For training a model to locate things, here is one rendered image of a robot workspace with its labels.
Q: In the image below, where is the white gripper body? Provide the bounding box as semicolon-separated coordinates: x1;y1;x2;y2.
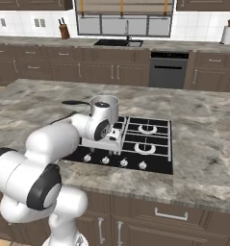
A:
79;134;124;156

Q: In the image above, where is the black gas hob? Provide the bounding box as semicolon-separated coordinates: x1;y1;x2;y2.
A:
62;114;174;176

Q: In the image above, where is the brown cupboard door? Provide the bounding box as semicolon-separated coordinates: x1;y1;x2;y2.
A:
112;216;230;246
75;191;113;246

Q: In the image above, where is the long brown cupboard run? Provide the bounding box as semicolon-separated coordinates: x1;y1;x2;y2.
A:
0;42;151;88

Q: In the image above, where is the brown drawer front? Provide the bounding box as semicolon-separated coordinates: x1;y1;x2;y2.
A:
131;199;207;227

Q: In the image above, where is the grey dishwasher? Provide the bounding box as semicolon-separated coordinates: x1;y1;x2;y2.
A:
148;51;190;90

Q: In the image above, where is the black sink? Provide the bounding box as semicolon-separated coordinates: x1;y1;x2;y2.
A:
93;38;144;48

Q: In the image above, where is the silver tap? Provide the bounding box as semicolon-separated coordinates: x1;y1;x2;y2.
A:
124;19;132;41

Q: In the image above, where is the brown knife block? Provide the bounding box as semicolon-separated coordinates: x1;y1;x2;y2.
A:
57;17;71;40

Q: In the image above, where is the window with blind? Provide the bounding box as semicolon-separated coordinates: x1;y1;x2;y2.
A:
73;0;175;38

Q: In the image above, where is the short brown cupboard run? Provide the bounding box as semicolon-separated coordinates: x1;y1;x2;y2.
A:
183;50;230;94

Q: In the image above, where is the white paper towel roll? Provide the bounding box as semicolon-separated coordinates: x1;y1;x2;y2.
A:
219;19;230;45

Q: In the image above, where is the silver saucepan with black handle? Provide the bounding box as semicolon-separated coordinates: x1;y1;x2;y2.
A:
61;94;120;127

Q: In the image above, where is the silver cupboard door handle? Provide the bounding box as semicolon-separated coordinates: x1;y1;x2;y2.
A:
116;220;124;246
97;217;106;245

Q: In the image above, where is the silver drawer handle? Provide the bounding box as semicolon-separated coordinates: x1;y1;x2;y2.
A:
153;207;189;222

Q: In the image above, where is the wide brown wall cupboard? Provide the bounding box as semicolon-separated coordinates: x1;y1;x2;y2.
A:
0;0;74;12

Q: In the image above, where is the narrow brown wall cupboard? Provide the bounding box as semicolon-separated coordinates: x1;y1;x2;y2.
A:
176;0;230;12

